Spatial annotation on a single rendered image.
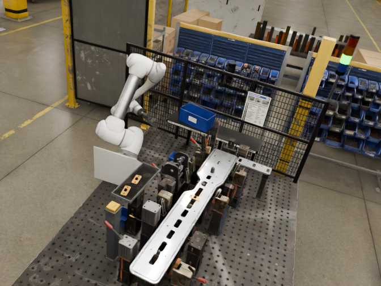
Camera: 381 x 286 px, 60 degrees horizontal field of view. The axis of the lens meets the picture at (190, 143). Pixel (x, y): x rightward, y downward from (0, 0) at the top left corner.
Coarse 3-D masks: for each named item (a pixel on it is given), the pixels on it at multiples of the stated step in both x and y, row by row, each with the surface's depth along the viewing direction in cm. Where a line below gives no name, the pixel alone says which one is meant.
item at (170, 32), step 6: (156, 24) 567; (168, 30) 549; (174, 30) 556; (162, 36) 514; (168, 36) 530; (174, 36) 565; (168, 42) 540; (168, 48) 550; (168, 60) 516; (168, 72) 524; (168, 78) 530; (162, 84) 537; (168, 84) 535; (162, 90) 543; (168, 90) 541; (156, 96) 552
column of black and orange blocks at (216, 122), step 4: (216, 120) 283; (216, 124) 282; (216, 128) 284; (212, 132) 288; (216, 132) 286; (212, 136) 290; (216, 136) 291; (212, 140) 292; (212, 144) 294; (212, 148) 296
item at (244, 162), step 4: (244, 160) 274; (248, 160) 275; (240, 164) 269; (244, 164) 269; (248, 164) 270; (252, 164) 271; (256, 164) 272; (260, 164) 272; (248, 168) 267; (252, 168) 266; (256, 168) 267; (260, 168) 268; (264, 168) 268; (268, 168) 269; (260, 172) 264; (264, 172) 264
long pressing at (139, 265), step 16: (208, 160) 267; (224, 160) 270; (224, 176) 252; (192, 192) 232; (208, 192) 234; (176, 208) 217; (192, 208) 219; (160, 224) 203; (192, 224) 208; (160, 240) 194; (176, 240) 195; (144, 256) 183; (160, 256) 184; (144, 272) 175; (160, 272) 176
